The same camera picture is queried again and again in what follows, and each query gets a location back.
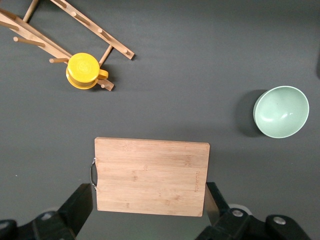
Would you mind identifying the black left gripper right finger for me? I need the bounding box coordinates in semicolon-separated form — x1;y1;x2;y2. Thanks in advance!
194;181;312;240

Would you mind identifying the wooden peg drying rack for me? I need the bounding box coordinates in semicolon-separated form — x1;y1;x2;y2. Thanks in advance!
0;0;136;92

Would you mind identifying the yellow cup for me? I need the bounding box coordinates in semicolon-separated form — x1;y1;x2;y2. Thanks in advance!
65;52;110;90

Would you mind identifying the light green bowl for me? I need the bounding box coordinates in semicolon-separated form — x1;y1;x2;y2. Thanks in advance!
252;85;310;139

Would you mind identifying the wooden cutting board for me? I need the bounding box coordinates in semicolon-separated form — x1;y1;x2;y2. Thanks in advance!
89;136;211;218

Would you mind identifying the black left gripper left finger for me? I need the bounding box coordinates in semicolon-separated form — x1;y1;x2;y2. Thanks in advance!
0;183;94;240

